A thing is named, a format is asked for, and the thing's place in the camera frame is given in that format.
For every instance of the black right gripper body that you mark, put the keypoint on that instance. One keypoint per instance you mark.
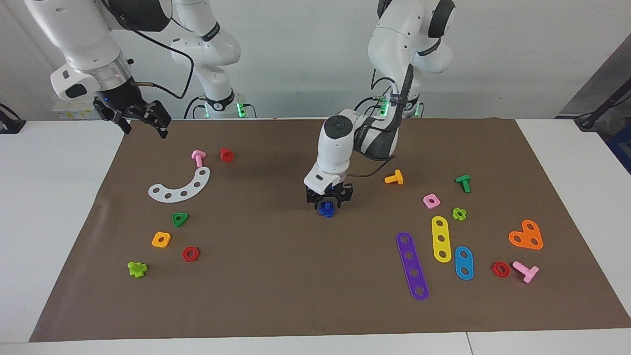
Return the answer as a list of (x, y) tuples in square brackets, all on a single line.
[(121, 98)]

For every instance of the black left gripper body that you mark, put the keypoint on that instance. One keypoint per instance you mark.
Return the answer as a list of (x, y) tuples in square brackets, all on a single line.
[(333, 194)]

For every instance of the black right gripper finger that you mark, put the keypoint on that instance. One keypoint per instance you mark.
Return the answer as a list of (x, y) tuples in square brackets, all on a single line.
[(160, 118), (116, 117)]

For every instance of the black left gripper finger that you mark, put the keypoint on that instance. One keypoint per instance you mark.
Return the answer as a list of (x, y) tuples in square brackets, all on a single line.
[(345, 197), (313, 201)]

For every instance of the blue plastic screw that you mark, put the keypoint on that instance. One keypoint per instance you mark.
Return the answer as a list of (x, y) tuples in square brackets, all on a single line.
[(326, 214)]

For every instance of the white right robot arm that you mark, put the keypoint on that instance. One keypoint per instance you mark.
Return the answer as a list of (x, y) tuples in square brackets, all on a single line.
[(79, 34)]

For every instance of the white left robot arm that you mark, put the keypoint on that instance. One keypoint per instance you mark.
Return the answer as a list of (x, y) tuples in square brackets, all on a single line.
[(335, 148)]

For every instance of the white box with yellow marks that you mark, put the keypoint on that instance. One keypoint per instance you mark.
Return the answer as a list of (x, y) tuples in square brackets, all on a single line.
[(74, 114)]

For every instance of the pink plastic bolt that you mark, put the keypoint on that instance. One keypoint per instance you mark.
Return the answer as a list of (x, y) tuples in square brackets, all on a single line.
[(198, 158), (526, 271)]

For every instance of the orange plastic bolt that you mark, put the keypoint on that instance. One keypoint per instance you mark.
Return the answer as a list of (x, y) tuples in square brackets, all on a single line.
[(397, 177)]

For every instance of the red plastic bolt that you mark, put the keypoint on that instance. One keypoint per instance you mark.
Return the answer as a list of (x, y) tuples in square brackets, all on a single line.
[(227, 155)]

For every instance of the brown table mat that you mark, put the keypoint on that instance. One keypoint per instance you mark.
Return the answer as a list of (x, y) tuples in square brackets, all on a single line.
[(296, 276)]

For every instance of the white curved perforated strip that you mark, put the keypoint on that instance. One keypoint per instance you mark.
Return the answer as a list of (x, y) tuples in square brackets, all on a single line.
[(190, 190)]

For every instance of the purple four-hole strip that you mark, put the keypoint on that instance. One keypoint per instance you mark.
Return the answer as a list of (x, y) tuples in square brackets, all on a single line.
[(407, 248)]

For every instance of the pink square plastic nut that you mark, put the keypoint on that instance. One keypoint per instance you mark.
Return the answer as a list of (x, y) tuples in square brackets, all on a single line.
[(426, 201)]

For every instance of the yellow three-hole strip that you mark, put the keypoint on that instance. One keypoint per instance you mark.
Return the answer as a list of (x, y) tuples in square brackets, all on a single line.
[(440, 231)]

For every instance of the green triangle plastic nut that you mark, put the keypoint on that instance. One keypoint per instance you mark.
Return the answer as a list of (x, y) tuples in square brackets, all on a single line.
[(183, 217)]

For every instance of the black table clamp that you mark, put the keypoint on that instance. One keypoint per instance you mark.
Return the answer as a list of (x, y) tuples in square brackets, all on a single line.
[(10, 123)]

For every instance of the lime green flower nut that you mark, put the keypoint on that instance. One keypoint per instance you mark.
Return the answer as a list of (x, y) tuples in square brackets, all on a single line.
[(455, 215)]

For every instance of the green plastic bolt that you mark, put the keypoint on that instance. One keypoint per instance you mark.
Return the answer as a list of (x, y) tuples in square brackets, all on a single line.
[(464, 183)]

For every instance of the orange square plastic nut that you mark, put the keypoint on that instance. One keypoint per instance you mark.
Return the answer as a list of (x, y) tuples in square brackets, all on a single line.
[(155, 241)]

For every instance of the blue two-hole strip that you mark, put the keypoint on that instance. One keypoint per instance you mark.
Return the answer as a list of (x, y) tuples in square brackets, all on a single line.
[(464, 263)]

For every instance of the red hexagon plastic nut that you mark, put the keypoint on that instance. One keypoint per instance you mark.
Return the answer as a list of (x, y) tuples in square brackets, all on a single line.
[(185, 254), (495, 269)]

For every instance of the lime green cross bolt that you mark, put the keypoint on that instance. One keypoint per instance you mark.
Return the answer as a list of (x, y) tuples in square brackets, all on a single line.
[(137, 269)]

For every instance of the orange heart-shaped plate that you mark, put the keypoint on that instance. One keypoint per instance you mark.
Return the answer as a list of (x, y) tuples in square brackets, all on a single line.
[(526, 236)]

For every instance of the black stand with pole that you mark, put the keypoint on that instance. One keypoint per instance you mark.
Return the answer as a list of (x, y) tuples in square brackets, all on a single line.
[(589, 121)]

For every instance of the blue crate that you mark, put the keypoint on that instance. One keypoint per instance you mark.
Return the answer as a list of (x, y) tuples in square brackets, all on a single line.
[(622, 148)]

